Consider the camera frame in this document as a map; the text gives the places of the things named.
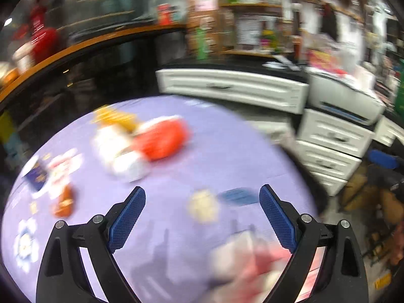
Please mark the white drawer unit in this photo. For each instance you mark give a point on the white drawer unit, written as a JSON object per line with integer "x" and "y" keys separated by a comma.
{"x": 331, "y": 145}

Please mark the white wide drawer cabinet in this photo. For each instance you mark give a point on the white wide drawer cabinet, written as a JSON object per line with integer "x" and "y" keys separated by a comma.
{"x": 240, "y": 90}

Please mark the green bottle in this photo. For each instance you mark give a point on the green bottle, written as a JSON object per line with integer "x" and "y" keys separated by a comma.
{"x": 202, "y": 42}

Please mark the brown box white label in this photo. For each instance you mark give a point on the brown box white label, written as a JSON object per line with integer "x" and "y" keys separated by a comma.
{"x": 212, "y": 44}
{"x": 202, "y": 19}

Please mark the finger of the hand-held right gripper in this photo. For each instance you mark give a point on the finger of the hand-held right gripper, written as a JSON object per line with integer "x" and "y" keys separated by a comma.
{"x": 383, "y": 178}
{"x": 382, "y": 159}

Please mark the white printer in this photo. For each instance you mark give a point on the white printer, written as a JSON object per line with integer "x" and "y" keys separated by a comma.
{"x": 344, "y": 97}

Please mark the white dresser drawer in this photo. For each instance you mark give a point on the white dresser drawer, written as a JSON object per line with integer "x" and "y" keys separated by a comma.
{"x": 388, "y": 131}

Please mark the brown white pouch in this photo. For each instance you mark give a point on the brown white pouch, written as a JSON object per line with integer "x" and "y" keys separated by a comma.
{"x": 246, "y": 31}

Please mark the clear bag with red contents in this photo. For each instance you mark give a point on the clear bag with red contents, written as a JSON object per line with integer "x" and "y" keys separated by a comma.
{"x": 331, "y": 56}

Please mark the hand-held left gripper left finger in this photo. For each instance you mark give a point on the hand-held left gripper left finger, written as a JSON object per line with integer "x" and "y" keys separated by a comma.
{"x": 126, "y": 221}

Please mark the purple floral tablecloth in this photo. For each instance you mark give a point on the purple floral tablecloth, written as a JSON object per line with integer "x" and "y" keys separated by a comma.
{"x": 189, "y": 164}

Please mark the red white snack wrapper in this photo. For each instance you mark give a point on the red white snack wrapper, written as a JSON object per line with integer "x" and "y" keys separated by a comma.
{"x": 64, "y": 167}

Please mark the plastic drink cup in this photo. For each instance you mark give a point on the plastic drink cup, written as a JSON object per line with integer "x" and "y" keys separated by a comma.
{"x": 22, "y": 60}

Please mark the black hair bundle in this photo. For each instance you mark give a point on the black hair bundle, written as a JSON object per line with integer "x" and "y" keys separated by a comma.
{"x": 329, "y": 20}

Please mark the white hair tool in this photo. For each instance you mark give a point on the white hair tool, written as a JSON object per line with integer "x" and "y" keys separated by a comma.
{"x": 282, "y": 64}

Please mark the orange brown wrapper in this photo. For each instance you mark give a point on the orange brown wrapper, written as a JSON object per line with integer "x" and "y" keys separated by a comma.
{"x": 64, "y": 200}

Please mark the yellow snack packet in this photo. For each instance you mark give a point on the yellow snack packet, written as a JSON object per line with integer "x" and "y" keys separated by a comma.
{"x": 115, "y": 118}

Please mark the red tin can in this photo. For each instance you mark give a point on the red tin can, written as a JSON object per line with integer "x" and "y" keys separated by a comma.
{"x": 164, "y": 14}

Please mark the red paper cup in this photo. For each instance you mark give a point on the red paper cup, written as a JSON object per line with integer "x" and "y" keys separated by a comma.
{"x": 161, "y": 139}

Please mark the red vase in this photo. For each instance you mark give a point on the red vase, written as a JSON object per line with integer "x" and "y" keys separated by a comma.
{"x": 42, "y": 38}

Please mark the wooden counter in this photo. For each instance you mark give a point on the wooden counter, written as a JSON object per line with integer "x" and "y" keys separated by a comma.
{"x": 94, "y": 39}

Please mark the wooden rack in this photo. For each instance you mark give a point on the wooden rack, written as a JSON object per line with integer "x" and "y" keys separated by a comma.
{"x": 277, "y": 6}

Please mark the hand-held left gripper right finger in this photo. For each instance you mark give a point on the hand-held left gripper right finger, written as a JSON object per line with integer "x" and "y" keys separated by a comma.
{"x": 279, "y": 221}

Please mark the white paper bowl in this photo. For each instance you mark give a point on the white paper bowl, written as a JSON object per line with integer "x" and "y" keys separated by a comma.
{"x": 123, "y": 161}

